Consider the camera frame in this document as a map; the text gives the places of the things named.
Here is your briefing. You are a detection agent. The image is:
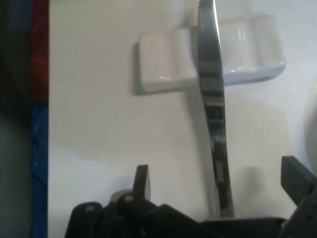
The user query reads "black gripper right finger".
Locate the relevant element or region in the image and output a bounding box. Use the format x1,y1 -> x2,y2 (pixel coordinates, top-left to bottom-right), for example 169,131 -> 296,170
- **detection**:
278,155 -> 317,238

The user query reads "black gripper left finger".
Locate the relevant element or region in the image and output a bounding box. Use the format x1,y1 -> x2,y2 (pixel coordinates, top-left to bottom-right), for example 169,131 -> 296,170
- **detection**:
64,165 -> 213,238

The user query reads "silver serrated table knife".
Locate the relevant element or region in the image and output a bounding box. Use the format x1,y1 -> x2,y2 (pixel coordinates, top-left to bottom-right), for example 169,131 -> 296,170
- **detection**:
195,0 -> 235,218

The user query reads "blue giant building block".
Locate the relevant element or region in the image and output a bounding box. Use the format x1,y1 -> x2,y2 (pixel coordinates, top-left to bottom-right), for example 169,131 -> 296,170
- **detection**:
30,99 -> 49,238

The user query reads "white ceramic cutlery rest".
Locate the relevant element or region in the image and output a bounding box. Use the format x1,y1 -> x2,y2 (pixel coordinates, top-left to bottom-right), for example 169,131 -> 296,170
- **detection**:
135,14 -> 287,95

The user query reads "red giant building block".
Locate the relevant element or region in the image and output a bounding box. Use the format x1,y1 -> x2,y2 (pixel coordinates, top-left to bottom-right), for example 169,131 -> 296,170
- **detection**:
30,0 -> 50,102

